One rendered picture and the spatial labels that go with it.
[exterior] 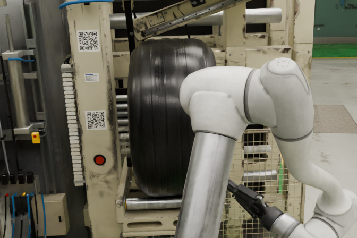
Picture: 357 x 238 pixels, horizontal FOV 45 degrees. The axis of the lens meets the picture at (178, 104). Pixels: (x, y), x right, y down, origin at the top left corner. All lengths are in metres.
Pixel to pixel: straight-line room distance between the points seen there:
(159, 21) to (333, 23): 9.24
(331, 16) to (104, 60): 9.64
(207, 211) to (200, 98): 0.26
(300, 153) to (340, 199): 0.35
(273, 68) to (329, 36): 10.05
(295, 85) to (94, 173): 0.95
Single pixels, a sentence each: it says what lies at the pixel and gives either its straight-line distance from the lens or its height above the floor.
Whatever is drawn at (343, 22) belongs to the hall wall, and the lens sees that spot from 11.01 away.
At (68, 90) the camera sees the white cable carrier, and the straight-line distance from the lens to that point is 1.59.
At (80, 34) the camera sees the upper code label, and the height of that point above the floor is 1.53.
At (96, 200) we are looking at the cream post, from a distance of 1.73.
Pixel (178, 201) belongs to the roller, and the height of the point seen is 0.91.
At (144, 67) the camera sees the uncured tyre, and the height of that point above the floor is 1.43.
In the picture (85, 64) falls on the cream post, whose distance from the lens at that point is 1.54.
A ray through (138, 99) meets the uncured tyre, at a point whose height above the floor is 1.34.
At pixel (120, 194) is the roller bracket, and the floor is 0.95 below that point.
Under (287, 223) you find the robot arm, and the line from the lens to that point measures 1.39.
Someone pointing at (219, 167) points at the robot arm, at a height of 1.29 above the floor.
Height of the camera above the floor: 1.72
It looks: 17 degrees down
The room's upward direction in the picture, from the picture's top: 2 degrees counter-clockwise
